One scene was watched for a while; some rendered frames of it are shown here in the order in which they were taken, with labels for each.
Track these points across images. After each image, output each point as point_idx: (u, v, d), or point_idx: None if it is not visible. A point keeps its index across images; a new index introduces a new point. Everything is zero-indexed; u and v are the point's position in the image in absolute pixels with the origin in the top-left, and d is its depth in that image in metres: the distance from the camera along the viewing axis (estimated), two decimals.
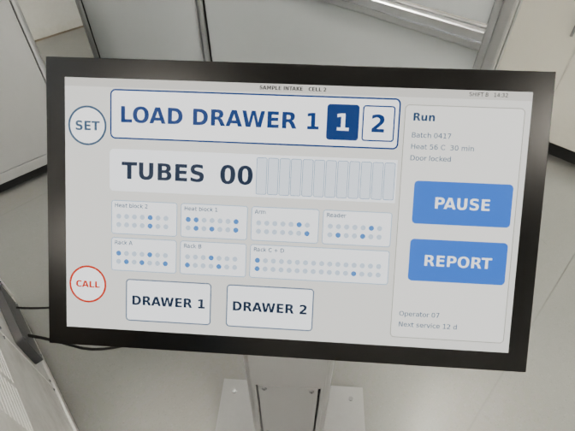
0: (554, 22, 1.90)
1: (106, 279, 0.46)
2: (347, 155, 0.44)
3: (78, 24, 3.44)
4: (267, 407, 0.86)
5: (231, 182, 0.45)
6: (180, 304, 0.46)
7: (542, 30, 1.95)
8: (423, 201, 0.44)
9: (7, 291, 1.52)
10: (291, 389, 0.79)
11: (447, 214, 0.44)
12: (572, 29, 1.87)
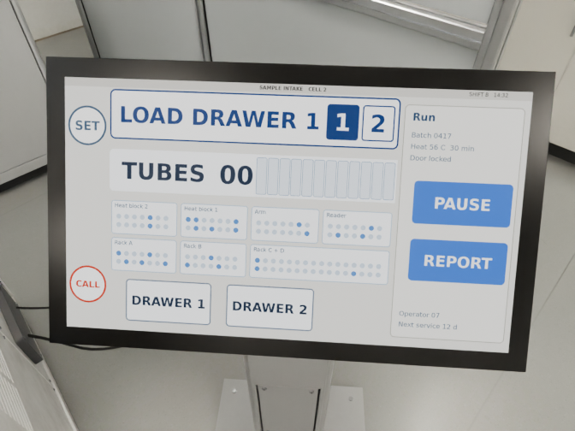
0: (554, 22, 1.90)
1: (106, 279, 0.46)
2: (347, 155, 0.44)
3: (78, 24, 3.44)
4: (267, 407, 0.86)
5: (231, 182, 0.45)
6: (180, 304, 0.46)
7: (542, 30, 1.95)
8: (423, 201, 0.44)
9: (7, 291, 1.52)
10: (291, 389, 0.79)
11: (447, 214, 0.44)
12: (572, 29, 1.87)
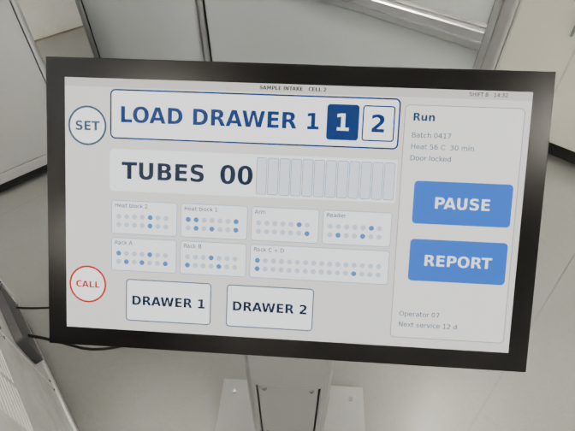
0: (554, 22, 1.90)
1: (106, 279, 0.46)
2: (347, 155, 0.44)
3: (78, 24, 3.44)
4: (267, 407, 0.86)
5: (231, 182, 0.45)
6: (180, 304, 0.46)
7: (542, 30, 1.95)
8: (423, 201, 0.44)
9: (7, 291, 1.52)
10: (291, 389, 0.79)
11: (447, 214, 0.44)
12: (572, 29, 1.87)
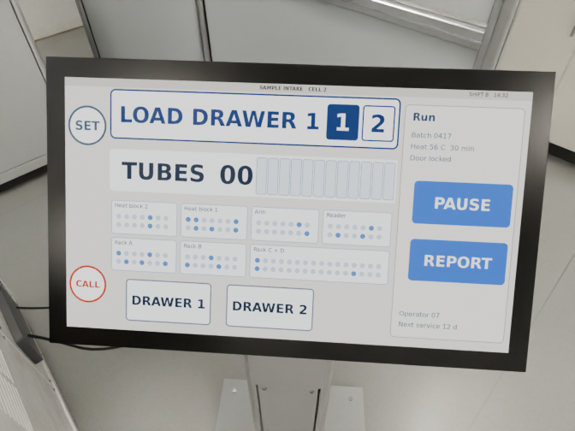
0: (554, 22, 1.90)
1: (106, 279, 0.46)
2: (347, 155, 0.44)
3: (78, 24, 3.44)
4: (267, 407, 0.86)
5: (231, 182, 0.45)
6: (180, 304, 0.46)
7: (542, 30, 1.95)
8: (423, 201, 0.44)
9: (7, 291, 1.52)
10: (291, 389, 0.79)
11: (447, 214, 0.44)
12: (572, 29, 1.87)
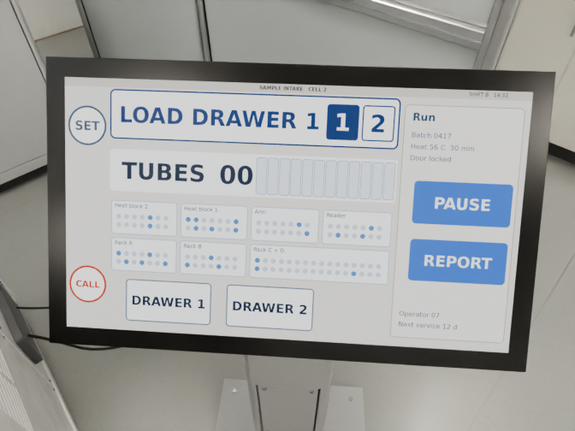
0: (554, 22, 1.90)
1: (106, 279, 0.46)
2: (347, 155, 0.44)
3: (78, 24, 3.44)
4: (267, 407, 0.86)
5: (231, 182, 0.45)
6: (180, 304, 0.46)
7: (542, 30, 1.95)
8: (423, 201, 0.44)
9: (7, 291, 1.52)
10: (291, 389, 0.79)
11: (447, 214, 0.44)
12: (572, 29, 1.87)
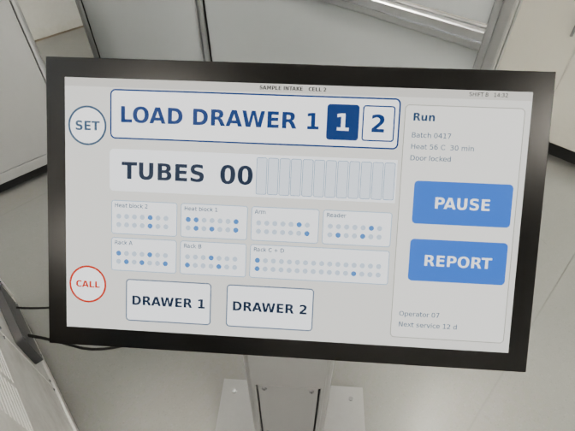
0: (554, 22, 1.90)
1: (106, 279, 0.46)
2: (347, 155, 0.44)
3: (78, 24, 3.44)
4: (267, 407, 0.86)
5: (231, 182, 0.45)
6: (180, 304, 0.46)
7: (542, 30, 1.95)
8: (423, 201, 0.44)
9: (7, 291, 1.52)
10: (291, 389, 0.79)
11: (447, 214, 0.44)
12: (572, 29, 1.87)
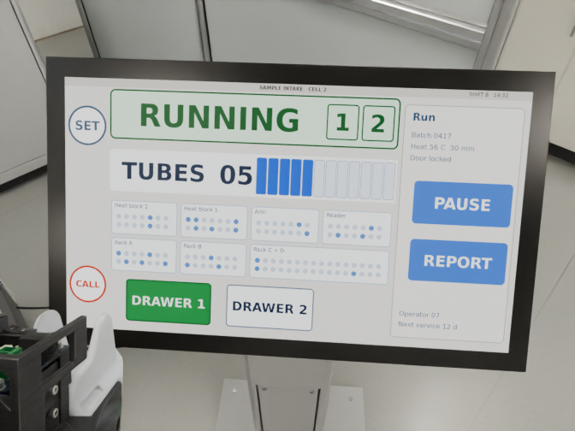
0: (554, 22, 1.90)
1: (106, 279, 0.46)
2: (347, 155, 0.44)
3: (78, 24, 3.44)
4: (267, 407, 0.86)
5: (231, 182, 0.45)
6: (180, 304, 0.46)
7: (542, 30, 1.95)
8: (423, 201, 0.44)
9: (7, 291, 1.52)
10: (291, 389, 0.79)
11: (447, 214, 0.44)
12: (572, 29, 1.87)
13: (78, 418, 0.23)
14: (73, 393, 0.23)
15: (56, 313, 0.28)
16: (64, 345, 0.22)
